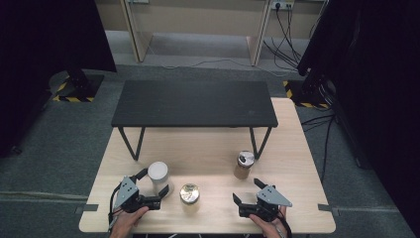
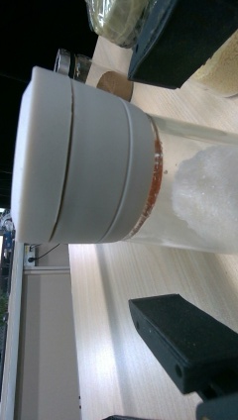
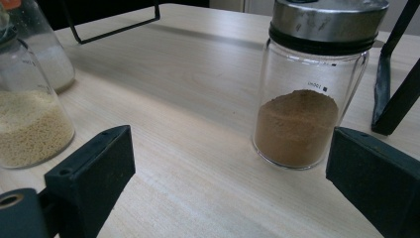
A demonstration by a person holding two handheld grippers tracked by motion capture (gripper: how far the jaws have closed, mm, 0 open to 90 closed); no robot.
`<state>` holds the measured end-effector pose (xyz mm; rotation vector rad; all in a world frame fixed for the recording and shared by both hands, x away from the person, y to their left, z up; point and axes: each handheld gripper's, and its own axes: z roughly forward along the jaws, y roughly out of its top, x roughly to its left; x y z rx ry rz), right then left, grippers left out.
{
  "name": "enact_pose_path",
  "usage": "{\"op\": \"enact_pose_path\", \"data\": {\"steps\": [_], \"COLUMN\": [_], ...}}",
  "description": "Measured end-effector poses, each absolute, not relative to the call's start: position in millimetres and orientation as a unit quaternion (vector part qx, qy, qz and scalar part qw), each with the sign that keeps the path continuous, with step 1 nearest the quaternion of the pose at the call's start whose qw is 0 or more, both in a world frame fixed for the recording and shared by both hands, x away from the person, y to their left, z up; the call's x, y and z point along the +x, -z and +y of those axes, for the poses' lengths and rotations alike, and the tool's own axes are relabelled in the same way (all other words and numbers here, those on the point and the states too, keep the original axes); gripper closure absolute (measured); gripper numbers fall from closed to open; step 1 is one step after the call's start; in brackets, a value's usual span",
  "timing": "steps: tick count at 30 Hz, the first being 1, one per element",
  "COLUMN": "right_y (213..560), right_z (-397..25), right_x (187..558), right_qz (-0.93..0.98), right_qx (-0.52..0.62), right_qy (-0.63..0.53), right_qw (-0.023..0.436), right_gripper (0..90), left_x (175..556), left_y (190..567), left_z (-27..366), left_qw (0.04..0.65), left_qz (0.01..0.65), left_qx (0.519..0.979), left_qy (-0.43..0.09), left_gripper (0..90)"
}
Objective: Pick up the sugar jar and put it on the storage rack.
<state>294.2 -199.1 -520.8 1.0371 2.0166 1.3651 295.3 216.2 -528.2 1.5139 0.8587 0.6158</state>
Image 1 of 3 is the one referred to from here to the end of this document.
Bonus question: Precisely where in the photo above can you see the right hand-held gripper cable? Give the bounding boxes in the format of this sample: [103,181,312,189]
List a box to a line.
[276,211,294,238]

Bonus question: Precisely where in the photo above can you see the white power strip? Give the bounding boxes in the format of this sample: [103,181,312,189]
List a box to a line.
[270,0,295,10]

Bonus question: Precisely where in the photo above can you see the black cables below power strip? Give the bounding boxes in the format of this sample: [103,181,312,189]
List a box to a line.
[262,6,303,72]

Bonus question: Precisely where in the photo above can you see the gold lid glass jar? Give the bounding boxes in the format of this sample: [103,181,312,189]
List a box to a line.
[178,182,201,212]

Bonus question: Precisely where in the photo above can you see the beige wooden desk frame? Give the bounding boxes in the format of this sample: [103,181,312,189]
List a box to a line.
[119,0,272,66]

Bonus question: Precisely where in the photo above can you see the white lid glass jar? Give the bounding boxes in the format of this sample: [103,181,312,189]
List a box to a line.
[147,161,174,198]

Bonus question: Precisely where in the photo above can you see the black stand base striped tape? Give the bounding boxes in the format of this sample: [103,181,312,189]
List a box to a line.
[52,67,105,103]
[282,70,335,110]

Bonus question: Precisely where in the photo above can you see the black metal leg shelf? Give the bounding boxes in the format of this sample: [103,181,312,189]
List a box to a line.
[110,79,279,162]

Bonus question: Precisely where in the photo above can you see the hand-held gripper cable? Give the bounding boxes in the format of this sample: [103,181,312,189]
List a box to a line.
[276,211,294,238]
[107,182,125,232]

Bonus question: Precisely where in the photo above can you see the white floor cable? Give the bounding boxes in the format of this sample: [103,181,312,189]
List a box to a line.
[147,39,300,78]

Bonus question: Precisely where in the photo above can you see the person's left hand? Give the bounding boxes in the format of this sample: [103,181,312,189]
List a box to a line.
[109,205,151,238]

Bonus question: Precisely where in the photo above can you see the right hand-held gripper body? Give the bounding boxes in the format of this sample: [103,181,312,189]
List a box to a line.
[238,184,293,223]

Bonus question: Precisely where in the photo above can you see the person's right hand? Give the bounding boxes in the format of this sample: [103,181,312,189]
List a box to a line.
[249,206,288,238]

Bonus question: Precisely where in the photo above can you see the left hand-held gripper cable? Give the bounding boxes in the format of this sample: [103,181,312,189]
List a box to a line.
[107,182,125,232]

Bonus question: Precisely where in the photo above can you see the black floor cables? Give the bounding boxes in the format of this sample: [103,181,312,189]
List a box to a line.
[300,112,336,182]

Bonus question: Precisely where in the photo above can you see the black curtain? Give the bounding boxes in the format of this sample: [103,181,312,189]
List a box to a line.
[296,0,420,237]
[0,0,117,158]

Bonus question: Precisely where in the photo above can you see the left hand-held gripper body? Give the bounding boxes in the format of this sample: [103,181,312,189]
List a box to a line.
[113,176,162,214]

